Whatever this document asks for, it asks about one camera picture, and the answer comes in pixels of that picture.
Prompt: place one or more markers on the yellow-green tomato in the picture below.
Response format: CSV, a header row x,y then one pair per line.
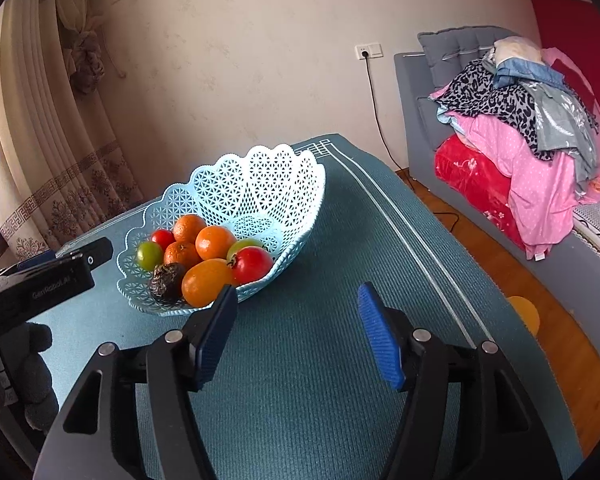
x,y
149,255

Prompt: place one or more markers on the smooth orange tomato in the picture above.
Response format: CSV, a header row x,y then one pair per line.
x,y
215,242

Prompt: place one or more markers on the grey sofa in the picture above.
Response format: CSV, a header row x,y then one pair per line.
x,y
415,125

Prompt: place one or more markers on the leopard print cloth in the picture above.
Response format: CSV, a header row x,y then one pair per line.
x,y
500,105

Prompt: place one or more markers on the grey curtain tieback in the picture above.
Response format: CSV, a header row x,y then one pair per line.
x,y
82,50

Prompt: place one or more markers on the dark wrinkled passion fruit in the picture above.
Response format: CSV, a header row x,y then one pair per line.
x,y
166,282

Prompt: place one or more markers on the yellow round stool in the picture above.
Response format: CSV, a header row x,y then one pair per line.
x,y
524,312

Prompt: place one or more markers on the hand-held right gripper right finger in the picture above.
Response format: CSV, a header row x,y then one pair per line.
x,y
380,340

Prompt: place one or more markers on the cream cloth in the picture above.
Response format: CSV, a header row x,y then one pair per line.
x,y
517,52

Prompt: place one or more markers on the red wall panel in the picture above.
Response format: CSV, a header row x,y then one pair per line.
x,y
575,30

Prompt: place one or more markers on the pile of clothes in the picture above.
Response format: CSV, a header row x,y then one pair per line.
x,y
535,185

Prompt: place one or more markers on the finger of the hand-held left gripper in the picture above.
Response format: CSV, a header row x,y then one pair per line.
x,y
97,252

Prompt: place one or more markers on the red floral blanket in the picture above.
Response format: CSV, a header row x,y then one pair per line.
x,y
472,185

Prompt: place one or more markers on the light blue cloth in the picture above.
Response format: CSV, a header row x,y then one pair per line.
x,y
565,120

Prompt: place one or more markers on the teal table cover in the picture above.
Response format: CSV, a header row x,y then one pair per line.
x,y
305,360

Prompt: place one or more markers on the grey tufted cushion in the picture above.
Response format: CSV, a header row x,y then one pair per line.
x,y
455,50

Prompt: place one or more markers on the small red tomato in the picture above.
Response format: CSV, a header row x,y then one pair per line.
x,y
162,238

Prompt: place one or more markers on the large orange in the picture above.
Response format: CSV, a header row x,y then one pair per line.
x,y
205,282

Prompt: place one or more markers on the beige patterned curtain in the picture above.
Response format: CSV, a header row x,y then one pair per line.
x,y
30,110

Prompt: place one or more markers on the tangerine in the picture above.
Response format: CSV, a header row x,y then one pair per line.
x,y
180,254
189,227

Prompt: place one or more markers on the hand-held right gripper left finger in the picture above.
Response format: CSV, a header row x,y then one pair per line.
x,y
215,340

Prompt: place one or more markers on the green tomato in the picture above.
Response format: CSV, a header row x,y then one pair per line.
x,y
247,244

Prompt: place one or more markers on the white wall outlet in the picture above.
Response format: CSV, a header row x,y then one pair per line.
x,y
368,51

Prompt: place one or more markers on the person's left hand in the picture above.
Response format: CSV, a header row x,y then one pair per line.
x,y
35,375

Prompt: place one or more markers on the light blue lattice plastic basket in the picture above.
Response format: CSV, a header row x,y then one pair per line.
x,y
280,185

